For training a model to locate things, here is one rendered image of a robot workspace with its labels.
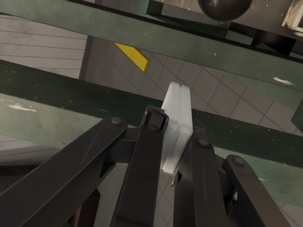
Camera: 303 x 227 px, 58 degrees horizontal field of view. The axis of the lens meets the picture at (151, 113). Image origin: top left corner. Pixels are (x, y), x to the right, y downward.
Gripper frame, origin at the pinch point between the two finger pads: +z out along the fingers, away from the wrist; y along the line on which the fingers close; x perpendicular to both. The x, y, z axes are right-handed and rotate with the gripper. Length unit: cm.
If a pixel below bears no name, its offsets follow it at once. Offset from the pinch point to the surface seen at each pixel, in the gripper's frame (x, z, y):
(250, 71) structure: 0.2, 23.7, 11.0
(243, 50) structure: 2.6, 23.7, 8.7
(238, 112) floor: -53, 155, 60
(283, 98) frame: -11, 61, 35
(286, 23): 7.7, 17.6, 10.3
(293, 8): 9.3, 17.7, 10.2
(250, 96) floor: -39, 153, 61
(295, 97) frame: -9, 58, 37
